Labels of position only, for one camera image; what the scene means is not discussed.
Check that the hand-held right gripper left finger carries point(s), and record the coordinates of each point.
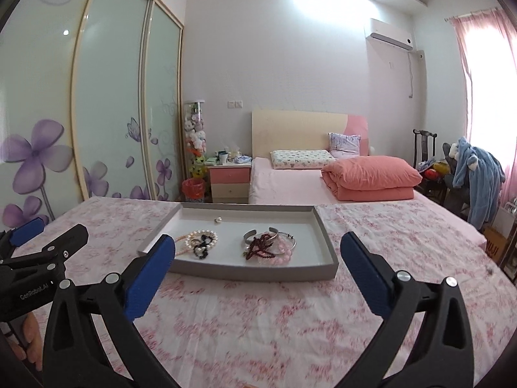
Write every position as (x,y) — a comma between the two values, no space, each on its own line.
(149,279)

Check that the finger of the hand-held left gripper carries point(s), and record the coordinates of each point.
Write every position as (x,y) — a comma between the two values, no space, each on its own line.
(68,242)
(26,230)

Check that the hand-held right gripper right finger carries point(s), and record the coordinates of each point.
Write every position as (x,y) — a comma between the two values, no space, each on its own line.
(363,275)

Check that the grey cardboard tray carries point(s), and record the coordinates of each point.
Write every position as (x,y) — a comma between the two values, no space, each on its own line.
(230,250)

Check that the person's left hand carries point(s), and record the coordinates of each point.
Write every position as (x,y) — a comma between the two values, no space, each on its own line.
(32,335)

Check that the thin silver bangle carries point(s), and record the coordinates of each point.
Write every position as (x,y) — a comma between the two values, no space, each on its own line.
(293,242)

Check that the folded salmon quilt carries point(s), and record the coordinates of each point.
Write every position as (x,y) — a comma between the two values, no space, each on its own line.
(371,178)

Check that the red waste bin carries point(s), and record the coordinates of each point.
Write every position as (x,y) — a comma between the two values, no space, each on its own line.
(193,190)

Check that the pink floral bedsheet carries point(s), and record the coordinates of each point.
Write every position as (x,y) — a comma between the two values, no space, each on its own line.
(262,323)

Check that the black office chair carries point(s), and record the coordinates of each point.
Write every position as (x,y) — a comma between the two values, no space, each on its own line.
(454,198)

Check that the plain pink bed sheet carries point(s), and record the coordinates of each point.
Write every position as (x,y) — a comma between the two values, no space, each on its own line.
(282,186)

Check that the colourful toys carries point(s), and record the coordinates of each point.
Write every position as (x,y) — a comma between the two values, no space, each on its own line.
(434,169)

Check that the pink and cream nightstand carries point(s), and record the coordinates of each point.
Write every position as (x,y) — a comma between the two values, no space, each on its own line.
(228,178)

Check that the lavender printed pillow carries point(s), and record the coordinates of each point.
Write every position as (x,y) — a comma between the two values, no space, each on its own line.
(343,145)

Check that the cream patterned pillow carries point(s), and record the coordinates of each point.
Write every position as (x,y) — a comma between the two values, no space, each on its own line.
(299,159)

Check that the cardboard box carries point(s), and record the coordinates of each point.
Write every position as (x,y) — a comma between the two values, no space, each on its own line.
(494,246)

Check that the dark wooden chair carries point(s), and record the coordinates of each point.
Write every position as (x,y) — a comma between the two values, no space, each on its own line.
(424,139)

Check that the clear plush toy display tube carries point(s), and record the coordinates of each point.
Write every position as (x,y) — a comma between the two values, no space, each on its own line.
(196,137)

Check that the blue plush robe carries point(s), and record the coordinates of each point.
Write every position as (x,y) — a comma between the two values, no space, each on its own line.
(484,186)

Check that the blue tissue pack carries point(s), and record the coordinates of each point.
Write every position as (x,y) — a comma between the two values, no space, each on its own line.
(242,159)

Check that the flower print sliding wardrobe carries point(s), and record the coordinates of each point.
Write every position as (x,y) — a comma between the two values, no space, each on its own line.
(113,89)

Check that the cream and pink headboard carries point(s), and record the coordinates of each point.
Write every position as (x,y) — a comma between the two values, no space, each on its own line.
(291,129)

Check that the white air conditioner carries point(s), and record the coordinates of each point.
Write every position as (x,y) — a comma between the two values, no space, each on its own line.
(387,32)

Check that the pink curtain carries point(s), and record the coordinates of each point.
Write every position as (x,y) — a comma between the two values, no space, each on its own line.
(464,48)

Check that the white wall outlet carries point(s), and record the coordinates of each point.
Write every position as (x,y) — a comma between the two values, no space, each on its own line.
(234,104)

